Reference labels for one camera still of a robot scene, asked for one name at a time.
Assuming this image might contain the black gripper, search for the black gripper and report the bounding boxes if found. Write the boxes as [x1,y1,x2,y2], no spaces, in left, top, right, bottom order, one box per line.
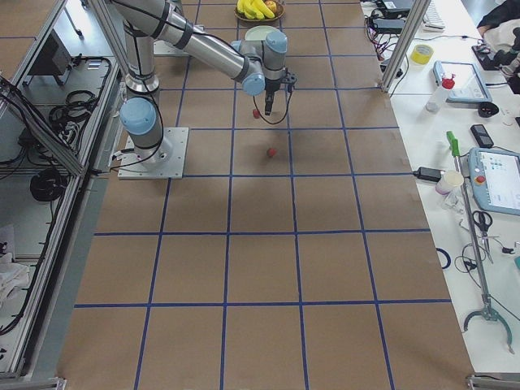
[264,68,297,116]

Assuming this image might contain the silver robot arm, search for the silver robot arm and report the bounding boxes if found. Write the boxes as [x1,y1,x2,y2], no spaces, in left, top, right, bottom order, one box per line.
[120,21,163,161]
[115,1,297,115]

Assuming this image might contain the pale green plate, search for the pale green plate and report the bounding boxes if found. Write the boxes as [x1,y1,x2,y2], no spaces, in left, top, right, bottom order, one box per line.
[244,25,279,41]

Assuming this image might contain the woven wicker basket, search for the woven wicker basket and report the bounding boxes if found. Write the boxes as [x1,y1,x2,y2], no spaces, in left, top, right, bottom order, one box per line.
[234,0,285,23]

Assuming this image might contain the yellow banana bunch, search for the yellow banana bunch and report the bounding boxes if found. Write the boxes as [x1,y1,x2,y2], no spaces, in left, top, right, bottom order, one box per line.
[236,0,276,20]

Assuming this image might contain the red yellow apple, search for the red yellow apple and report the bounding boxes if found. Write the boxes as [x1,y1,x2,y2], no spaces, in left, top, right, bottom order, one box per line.
[265,0,277,14]

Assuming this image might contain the yellow tape roll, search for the yellow tape roll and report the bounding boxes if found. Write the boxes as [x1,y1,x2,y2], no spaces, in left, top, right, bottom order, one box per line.
[410,44,434,65]

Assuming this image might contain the clear bottle red cap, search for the clear bottle red cap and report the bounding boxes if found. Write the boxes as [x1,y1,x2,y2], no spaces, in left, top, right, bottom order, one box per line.
[425,74,455,113]

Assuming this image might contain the black power adapter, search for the black power adapter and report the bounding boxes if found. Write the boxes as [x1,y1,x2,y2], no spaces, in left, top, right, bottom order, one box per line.
[413,167,444,183]

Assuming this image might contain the white paper cup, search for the white paper cup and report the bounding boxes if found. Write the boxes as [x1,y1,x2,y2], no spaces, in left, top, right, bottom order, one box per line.
[435,171,464,195]

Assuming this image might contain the blue teach pendant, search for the blue teach pendant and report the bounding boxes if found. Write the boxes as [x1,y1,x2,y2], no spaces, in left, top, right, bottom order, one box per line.
[432,60,492,104]
[467,147,519,215]

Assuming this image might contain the black phone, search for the black phone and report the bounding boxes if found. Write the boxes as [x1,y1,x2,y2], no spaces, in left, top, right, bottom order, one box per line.
[470,124,494,149]

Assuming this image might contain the long reach grabber tool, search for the long reach grabber tool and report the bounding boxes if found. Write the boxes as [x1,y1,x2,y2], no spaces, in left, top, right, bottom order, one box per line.
[445,130,516,354]

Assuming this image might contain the black handled scissors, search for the black handled scissors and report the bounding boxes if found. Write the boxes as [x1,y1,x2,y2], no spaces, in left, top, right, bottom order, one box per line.
[472,210,493,263]

